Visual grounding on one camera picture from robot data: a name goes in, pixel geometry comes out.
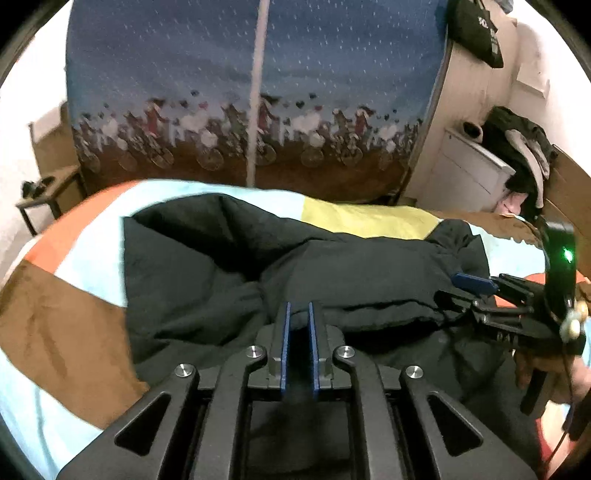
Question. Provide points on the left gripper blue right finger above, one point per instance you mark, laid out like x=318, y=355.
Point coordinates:
x=321, y=353

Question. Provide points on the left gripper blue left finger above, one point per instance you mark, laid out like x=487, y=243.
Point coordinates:
x=278, y=352

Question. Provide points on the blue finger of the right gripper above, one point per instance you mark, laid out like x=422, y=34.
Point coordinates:
x=474, y=284

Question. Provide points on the black padded winter jacket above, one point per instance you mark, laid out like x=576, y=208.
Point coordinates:
x=203, y=274

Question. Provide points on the pile of clothes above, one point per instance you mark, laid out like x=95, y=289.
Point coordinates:
x=524, y=146

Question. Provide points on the person's right hand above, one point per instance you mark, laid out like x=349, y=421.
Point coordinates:
x=571, y=375

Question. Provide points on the white drawer cabinet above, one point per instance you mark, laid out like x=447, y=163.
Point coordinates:
x=466, y=177

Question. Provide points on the wooden headboard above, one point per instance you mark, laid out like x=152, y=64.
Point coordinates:
x=567, y=196

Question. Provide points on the wooden wardrobe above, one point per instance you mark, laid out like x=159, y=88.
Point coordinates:
x=467, y=90

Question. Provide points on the white paper bag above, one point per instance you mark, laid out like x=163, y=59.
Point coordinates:
x=532, y=76

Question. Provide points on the blue fabric wardrobe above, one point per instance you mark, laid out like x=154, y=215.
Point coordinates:
x=326, y=98

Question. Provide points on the black tote bag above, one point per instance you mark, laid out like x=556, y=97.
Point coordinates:
x=470, y=25

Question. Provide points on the wooden side table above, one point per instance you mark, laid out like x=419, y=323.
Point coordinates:
x=47, y=190

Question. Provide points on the brown cardboard box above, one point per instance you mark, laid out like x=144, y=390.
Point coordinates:
x=52, y=140

